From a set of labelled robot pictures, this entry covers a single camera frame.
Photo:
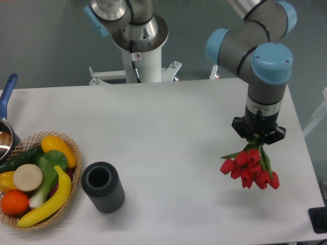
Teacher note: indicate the blue handled saucepan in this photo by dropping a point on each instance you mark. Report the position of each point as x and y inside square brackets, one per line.
[9, 139]

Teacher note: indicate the orange fruit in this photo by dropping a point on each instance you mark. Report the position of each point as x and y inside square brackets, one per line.
[15, 202]

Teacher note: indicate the yellow bell pepper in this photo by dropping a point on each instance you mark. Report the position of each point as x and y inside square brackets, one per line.
[6, 182]

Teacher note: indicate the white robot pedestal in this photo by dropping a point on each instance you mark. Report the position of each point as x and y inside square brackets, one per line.
[139, 67]

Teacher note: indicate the white frame at right edge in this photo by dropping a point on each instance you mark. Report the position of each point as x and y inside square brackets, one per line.
[317, 116]

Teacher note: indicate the woven wicker basket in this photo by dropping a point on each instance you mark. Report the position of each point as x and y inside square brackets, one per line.
[30, 142]

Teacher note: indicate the yellow squash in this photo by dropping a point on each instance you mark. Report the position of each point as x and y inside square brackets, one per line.
[52, 142]

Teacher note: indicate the green cucumber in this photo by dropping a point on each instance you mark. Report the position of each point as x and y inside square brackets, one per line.
[25, 157]

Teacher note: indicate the black device at table edge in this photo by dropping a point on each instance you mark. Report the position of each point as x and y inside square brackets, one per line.
[318, 219]

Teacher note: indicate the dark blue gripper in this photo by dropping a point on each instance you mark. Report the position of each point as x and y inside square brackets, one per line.
[260, 122]

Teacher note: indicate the yellow banana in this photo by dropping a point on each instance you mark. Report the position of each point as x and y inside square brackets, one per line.
[52, 205]

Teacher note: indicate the beige round cut vegetable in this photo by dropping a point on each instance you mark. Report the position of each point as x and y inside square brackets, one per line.
[27, 177]

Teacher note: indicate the red fruit under banana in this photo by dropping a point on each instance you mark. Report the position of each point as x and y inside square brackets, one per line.
[70, 173]

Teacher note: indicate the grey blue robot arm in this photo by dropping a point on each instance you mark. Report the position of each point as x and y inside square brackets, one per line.
[252, 53]

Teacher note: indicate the red tulip bouquet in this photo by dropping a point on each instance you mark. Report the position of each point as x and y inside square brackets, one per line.
[252, 165]

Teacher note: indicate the dark grey ribbed vase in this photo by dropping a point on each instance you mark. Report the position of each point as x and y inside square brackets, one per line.
[101, 183]

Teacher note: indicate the green bok choy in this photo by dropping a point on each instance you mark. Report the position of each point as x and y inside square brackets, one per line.
[46, 163]

